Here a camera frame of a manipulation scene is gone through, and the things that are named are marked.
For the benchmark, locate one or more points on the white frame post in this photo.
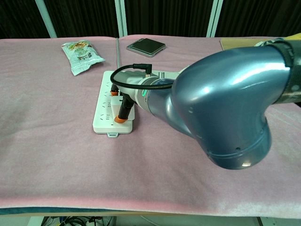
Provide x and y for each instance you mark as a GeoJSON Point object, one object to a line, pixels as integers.
{"type": "Point", "coordinates": [214, 16]}
{"type": "Point", "coordinates": [121, 16]}
{"type": "Point", "coordinates": [47, 18]}

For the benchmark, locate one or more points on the dark pleated curtain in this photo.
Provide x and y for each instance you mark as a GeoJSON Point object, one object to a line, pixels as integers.
{"type": "Point", "coordinates": [82, 16]}

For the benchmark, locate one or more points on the white plug adapter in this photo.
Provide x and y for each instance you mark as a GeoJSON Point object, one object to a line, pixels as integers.
{"type": "Point", "coordinates": [114, 108]}

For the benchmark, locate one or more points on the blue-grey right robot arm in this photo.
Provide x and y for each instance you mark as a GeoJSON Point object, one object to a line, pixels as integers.
{"type": "Point", "coordinates": [223, 94]}

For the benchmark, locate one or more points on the brown cardboard piece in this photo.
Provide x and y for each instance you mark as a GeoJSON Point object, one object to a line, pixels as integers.
{"type": "Point", "coordinates": [235, 42]}

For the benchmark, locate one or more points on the white power strip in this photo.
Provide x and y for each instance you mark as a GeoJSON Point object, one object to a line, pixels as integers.
{"type": "Point", "coordinates": [101, 117]}

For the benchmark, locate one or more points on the green-white snack packet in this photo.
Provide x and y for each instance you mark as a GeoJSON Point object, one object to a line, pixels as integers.
{"type": "Point", "coordinates": [80, 56]}

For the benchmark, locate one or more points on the pink table cloth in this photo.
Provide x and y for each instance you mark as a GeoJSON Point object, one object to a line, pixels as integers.
{"type": "Point", "coordinates": [70, 164]}

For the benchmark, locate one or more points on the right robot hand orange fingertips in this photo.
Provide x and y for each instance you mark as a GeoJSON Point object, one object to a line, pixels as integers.
{"type": "Point", "coordinates": [129, 82]}

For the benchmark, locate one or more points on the black square flat device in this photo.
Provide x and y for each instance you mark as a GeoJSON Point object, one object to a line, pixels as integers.
{"type": "Point", "coordinates": [145, 47]}

